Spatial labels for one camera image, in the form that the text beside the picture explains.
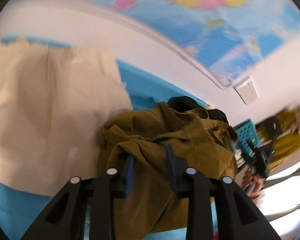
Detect person's right hand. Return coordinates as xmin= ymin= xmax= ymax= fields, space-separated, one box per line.
xmin=242 ymin=167 xmax=265 ymax=202

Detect hanging mustard clothes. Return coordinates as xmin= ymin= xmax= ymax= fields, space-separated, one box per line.
xmin=257 ymin=110 xmax=300 ymax=171

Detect blue bed sheet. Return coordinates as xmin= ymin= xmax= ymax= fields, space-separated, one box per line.
xmin=0 ymin=36 xmax=218 ymax=240

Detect blue plastic basket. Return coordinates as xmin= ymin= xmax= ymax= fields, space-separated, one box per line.
xmin=234 ymin=119 xmax=260 ymax=154

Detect colourful wall map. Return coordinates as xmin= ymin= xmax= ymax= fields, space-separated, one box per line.
xmin=88 ymin=0 xmax=300 ymax=87

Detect mustard yellow shirt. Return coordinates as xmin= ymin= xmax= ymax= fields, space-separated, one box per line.
xmin=97 ymin=102 xmax=237 ymax=239

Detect black garment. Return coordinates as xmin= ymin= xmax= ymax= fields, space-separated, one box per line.
xmin=167 ymin=96 xmax=229 ymax=124

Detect cream pillow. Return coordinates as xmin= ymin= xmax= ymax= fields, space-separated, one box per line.
xmin=0 ymin=40 xmax=132 ymax=196

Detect black handbag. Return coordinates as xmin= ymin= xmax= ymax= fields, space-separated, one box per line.
xmin=263 ymin=117 xmax=282 ymax=140

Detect white wall switch panel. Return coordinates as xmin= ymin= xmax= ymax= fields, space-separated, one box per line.
xmin=234 ymin=76 xmax=258 ymax=105

